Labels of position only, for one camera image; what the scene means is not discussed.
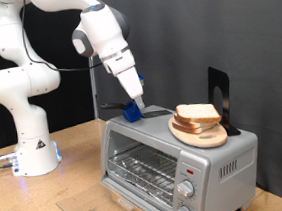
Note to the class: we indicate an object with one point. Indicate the black backdrop cloth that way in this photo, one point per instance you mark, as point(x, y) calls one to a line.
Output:
point(70, 99)

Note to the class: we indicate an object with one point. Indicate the silver toaster oven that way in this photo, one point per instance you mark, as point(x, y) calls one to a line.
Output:
point(225, 151)

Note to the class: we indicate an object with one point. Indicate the dark grey backdrop cloth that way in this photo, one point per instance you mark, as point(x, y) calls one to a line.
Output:
point(174, 32)

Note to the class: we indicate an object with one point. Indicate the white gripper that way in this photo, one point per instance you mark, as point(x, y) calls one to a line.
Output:
point(130, 83)

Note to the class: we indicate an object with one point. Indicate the black spatula with blue block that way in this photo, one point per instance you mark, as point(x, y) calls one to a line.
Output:
point(131, 114)

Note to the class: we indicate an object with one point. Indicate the black metal bookend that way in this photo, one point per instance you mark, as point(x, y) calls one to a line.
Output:
point(224, 84)

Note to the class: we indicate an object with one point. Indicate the vertical metal pole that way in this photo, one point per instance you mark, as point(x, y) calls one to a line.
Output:
point(93, 90)

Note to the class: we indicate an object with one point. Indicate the round wooden cutting board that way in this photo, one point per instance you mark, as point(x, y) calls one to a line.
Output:
point(201, 140)

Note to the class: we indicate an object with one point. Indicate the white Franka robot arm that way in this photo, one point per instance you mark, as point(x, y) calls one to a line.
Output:
point(34, 142)

